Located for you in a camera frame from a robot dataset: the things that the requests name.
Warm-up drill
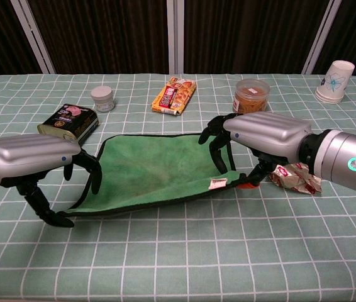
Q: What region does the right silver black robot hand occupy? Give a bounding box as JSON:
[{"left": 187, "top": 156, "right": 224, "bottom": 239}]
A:
[{"left": 197, "top": 111, "right": 313, "bottom": 189}]

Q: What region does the green cloth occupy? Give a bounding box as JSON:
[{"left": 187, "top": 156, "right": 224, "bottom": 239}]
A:
[{"left": 58, "top": 133, "right": 248, "bottom": 218}]

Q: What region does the upturned white paper cup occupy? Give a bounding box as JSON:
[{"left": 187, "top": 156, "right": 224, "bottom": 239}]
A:
[{"left": 314, "top": 60, "right": 356, "bottom": 104}]

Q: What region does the yellow snack box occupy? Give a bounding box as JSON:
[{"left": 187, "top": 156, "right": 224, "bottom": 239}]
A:
[{"left": 150, "top": 75, "right": 197, "bottom": 116}]

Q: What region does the black luncheon meat tin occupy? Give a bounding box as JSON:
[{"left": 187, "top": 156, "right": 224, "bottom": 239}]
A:
[{"left": 36, "top": 104, "right": 100, "bottom": 147}]

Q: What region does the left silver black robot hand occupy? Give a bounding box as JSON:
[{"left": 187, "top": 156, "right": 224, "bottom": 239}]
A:
[{"left": 0, "top": 133, "right": 103, "bottom": 228}]

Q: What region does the aluminium partition post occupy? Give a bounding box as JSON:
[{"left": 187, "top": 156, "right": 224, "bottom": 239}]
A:
[
  {"left": 165, "top": 0, "right": 186, "bottom": 75},
  {"left": 9, "top": 0, "right": 57, "bottom": 75},
  {"left": 301, "top": 0, "right": 343, "bottom": 76}
]

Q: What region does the green checked tablecloth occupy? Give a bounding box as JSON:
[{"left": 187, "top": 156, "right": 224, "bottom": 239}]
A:
[{"left": 0, "top": 73, "right": 356, "bottom": 302}]

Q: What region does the crumpled gold foil packet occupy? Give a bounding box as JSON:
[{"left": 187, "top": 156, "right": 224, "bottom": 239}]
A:
[{"left": 269, "top": 162, "right": 323, "bottom": 196}]

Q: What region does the clear jar with brown contents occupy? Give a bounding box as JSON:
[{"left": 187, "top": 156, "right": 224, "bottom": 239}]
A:
[{"left": 231, "top": 78, "right": 271, "bottom": 115}]

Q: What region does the small white lidded jar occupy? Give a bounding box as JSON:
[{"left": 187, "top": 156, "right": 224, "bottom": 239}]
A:
[{"left": 90, "top": 85, "right": 116, "bottom": 113}]

